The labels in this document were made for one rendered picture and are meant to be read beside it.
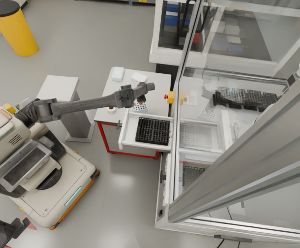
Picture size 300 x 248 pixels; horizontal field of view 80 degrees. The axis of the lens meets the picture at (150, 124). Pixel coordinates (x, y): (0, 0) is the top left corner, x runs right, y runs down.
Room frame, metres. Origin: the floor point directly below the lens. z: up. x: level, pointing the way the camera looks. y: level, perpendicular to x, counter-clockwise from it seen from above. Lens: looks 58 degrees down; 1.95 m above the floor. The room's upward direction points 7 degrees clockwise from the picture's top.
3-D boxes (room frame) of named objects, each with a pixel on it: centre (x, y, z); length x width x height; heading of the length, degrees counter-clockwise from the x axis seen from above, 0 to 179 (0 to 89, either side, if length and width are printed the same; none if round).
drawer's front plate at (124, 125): (0.63, 0.17, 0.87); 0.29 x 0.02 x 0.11; 179
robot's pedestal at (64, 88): (1.02, 0.83, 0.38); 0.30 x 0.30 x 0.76; 3
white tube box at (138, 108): (0.89, 0.10, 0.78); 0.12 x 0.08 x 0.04; 111
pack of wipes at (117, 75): (1.24, 0.35, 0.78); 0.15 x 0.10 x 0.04; 0
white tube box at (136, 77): (1.20, 0.14, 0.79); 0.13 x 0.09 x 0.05; 69
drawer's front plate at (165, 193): (0.31, -0.14, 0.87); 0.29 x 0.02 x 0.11; 179
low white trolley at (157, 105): (1.04, 0.15, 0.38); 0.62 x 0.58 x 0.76; 179
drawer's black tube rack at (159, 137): (0.62, -0.03, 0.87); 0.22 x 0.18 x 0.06; 89
